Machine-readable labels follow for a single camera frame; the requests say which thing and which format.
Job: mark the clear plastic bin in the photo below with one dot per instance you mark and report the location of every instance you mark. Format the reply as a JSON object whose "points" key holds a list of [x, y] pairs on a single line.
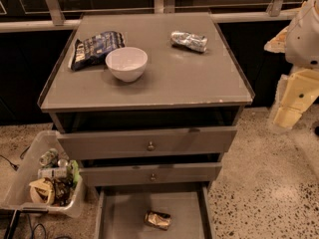
{"points": [[18, 195]]}

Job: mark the crushed silver can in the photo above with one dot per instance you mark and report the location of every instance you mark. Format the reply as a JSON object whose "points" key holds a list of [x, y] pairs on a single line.
{"points": [[188, 40]]}

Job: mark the crushed orange can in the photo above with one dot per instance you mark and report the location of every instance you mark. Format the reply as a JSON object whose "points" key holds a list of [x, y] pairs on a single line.
{"points": [[157, 220]]}

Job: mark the grey drawer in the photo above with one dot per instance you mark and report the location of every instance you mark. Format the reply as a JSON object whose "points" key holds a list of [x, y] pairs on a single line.
{"points": [[122, 211], [150, 174], [147, 143]]}

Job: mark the white ceramic bowl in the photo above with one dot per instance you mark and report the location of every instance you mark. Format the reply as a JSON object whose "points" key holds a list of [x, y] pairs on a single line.
{"points": [[127, 64]]}

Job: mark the grey bottom drawer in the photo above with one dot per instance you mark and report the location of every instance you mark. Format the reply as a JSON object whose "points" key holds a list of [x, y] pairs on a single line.
{"points": [[122, 211]]}

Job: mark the blue chip bag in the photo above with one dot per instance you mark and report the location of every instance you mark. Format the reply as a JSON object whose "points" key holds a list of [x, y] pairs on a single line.
{"points": [[94, 50]]}

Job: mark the grey middle drawer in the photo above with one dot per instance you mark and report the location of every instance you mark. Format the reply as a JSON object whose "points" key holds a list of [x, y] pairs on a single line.
{"points": [[150, 174]]}

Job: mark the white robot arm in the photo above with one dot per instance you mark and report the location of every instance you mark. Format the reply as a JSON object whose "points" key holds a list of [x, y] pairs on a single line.
{"points": [[299, 42]]}

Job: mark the grey top drawer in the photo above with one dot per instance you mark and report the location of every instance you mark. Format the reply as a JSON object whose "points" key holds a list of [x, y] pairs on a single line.
{"points": [[147, 143]]}

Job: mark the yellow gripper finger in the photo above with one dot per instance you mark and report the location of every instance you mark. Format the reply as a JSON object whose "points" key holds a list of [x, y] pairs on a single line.
{"points": [[302, 90], [277, 43]]}

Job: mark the metal railing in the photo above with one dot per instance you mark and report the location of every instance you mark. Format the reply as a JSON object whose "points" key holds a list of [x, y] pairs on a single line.
{"points": [[42, 15]]}

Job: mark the green can in bin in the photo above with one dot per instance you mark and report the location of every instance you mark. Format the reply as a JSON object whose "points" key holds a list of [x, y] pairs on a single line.
{"points": [[49, 158]]}

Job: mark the yellow wrapper in bin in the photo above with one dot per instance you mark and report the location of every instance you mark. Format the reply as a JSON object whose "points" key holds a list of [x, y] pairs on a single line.
{"points": [[42, 191]]}

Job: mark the silver can in bin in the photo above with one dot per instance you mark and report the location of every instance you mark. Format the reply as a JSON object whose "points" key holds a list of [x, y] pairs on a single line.
{"points": [[57, 172]]}

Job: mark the grey drawer cabinet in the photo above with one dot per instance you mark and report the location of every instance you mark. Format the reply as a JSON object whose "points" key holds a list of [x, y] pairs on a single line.
{"points": [[180, 88]]}

